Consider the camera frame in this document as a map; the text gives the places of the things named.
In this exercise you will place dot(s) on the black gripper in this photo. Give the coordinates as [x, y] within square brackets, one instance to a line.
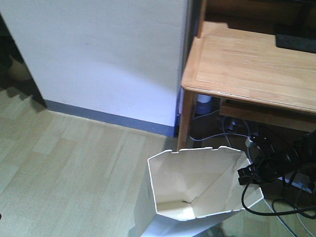
[270, 165]

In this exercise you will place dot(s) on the white trash bin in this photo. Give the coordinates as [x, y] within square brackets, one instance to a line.
[186, 192]

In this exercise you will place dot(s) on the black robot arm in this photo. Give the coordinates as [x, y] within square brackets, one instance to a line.
[308, 150]

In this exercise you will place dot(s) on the wooden desk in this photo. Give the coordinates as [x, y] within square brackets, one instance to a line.
[235, 58]

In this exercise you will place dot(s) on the black monitor stand base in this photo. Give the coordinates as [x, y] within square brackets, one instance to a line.
[305, 44]

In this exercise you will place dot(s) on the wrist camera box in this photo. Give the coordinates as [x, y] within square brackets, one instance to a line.
[256, 141]

